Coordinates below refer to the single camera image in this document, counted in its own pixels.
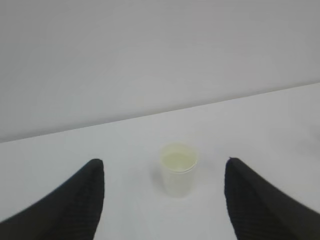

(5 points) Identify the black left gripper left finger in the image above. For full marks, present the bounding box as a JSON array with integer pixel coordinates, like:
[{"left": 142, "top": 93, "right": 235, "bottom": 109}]
[{"left": 0, "top": 159, "right": 105, "bottom": 240}]

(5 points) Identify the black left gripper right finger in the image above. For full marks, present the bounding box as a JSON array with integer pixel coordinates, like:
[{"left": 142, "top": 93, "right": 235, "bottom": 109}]
[{"left": 224, "top": 157, "right": 320, "bottom": 240}]

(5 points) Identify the white paper cup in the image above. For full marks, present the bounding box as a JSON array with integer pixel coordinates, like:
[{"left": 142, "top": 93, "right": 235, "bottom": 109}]
[{"left": 160, "top": 143, "right": 198, "bottom": 198}]

